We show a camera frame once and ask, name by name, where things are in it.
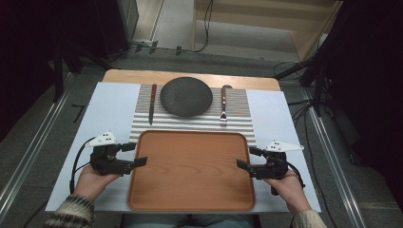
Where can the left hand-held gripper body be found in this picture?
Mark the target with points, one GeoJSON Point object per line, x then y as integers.
{"type": "Point", "coordinates": [103, 158]}

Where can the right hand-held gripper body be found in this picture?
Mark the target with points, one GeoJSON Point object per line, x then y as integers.
{"type": "Point", "coordinates": [275, 164]}

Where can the brown wooden tray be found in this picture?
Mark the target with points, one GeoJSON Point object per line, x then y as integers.
{"type": "Point", "coordinates": [190, 171]}

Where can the dark grey round plate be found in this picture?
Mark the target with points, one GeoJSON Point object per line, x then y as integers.
{"type": "Point", "coordinates": [186, 96]}

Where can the person's left hand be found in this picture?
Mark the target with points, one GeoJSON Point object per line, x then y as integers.
{"type": "Point", "coordinates": [90, 183]}

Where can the person's right hand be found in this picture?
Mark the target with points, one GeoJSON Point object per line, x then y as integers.
{"type": "Point", "coordinates": [290, 190]}

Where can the white table sheet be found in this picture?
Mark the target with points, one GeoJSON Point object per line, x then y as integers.
{"type": "Point", "coordinates": [107, 107]}

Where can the striped woven placemat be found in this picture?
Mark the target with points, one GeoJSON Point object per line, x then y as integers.
{"type": "Point", "coordinates": [177, 125]}

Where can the black metal stand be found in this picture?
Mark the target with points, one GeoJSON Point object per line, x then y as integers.
{"type": "Point", "coordinates": [58, 76]}
{"type": "Point", "coordinates": [318, 95]}

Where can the dark grey cabinet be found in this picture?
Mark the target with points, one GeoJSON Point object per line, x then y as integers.
{"type": "Point", "coordinates": [123, 19]}

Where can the light wooden shelf unit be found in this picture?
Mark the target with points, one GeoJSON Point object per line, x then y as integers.
{"type": "Point", "coordinates": [221, 8]}

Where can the metal floor rail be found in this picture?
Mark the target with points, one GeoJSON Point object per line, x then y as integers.
{"type": "Point", "coordinates": [31, 152]}
{"type": "Point", "coordinates": [332, 164]}

